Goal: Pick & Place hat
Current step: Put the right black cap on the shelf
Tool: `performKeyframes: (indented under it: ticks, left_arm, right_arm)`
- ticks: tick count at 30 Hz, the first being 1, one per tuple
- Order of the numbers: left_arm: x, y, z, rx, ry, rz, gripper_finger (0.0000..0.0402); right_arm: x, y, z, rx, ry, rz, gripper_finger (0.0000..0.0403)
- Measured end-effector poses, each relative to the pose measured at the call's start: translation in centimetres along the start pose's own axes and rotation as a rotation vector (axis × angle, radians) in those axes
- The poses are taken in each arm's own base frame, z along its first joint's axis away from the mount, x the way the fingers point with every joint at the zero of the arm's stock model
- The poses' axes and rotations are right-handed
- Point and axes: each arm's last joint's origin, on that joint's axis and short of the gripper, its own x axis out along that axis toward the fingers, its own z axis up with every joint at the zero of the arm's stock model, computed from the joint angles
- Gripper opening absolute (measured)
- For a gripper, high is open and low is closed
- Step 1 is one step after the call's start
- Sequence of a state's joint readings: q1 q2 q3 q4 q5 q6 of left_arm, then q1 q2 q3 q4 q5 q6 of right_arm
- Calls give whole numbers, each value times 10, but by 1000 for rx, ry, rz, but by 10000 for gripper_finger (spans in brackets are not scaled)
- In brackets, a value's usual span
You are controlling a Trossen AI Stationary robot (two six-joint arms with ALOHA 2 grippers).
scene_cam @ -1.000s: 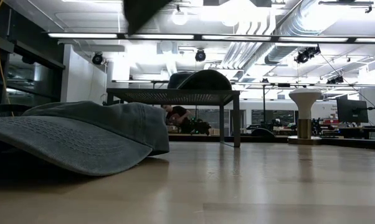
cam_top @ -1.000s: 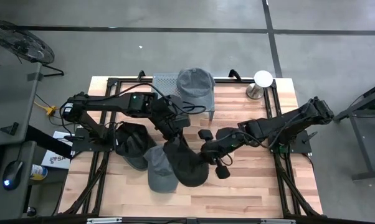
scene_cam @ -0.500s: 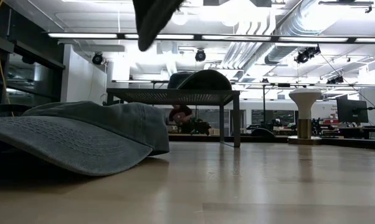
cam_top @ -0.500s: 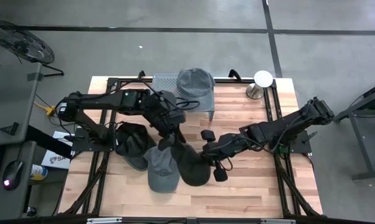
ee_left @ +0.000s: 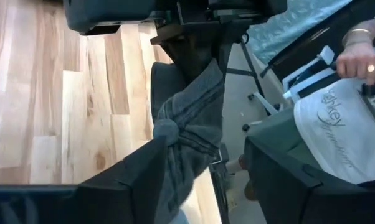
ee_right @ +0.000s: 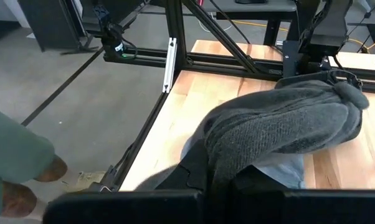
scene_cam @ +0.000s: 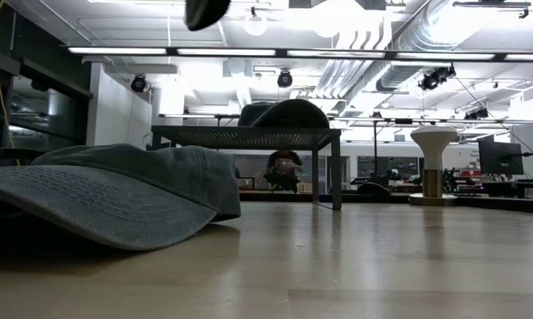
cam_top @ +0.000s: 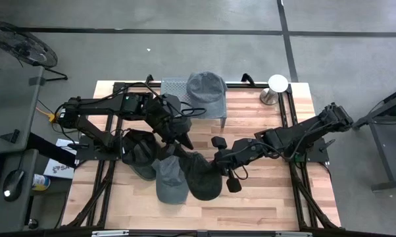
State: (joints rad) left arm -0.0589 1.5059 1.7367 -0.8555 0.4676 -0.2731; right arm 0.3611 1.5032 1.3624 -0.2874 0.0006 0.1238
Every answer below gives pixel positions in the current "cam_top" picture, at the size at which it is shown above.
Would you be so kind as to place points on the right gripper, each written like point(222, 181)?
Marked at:
point(240, 153)

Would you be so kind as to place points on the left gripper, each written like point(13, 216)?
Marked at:
point(168, 118)

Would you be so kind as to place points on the dark charcoal baseball cap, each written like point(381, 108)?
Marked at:
point(199, 179)

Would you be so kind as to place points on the blue-gray baseball cap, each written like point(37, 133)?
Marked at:
point(170, 181)

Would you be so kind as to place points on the black baseball cap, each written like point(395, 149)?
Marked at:
point(138, 151)

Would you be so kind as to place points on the light gray baseball cap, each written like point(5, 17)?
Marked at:
point(206, 87)

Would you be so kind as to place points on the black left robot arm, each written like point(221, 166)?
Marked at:
point(96, 105)

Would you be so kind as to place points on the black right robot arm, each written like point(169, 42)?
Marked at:
point(293, 135)

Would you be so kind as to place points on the gray perforated metal shelf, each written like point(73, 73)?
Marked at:
point(175, 87)

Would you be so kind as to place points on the white-topped brass stand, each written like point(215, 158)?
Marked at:
point(278, 83)

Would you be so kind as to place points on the white printed box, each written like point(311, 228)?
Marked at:
point(58, 169)

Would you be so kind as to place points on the black diagonal bar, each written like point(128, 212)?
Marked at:
point(50, 149)

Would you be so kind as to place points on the white and yellow can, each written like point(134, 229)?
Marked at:
point(40, 182)

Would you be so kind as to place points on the small round black object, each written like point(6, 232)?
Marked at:
point(33, 224)

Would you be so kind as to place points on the dark gray metal cart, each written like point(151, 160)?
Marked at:
point(385, 145)

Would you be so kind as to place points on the black computer mouse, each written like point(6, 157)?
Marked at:
point(14, 184)

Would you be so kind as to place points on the gray desk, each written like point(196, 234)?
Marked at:
point(7, 214)
point(7, 98)

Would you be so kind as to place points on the black floor fan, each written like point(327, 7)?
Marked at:
point(23, 46)

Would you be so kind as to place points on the black frame hook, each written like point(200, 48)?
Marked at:
point(149, 78)
point(247, 77)

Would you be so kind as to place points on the black aluminium table frame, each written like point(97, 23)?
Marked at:
point(285, 112)

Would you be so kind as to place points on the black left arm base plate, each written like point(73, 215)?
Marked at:
point(86, 154)

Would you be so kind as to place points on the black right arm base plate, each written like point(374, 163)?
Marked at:
point(318, 156)

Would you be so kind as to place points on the silver bracket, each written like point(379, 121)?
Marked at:
point(110, 233)
point(293, 234)

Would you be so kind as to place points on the small black desk bracket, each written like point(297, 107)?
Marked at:
point(11, 136)

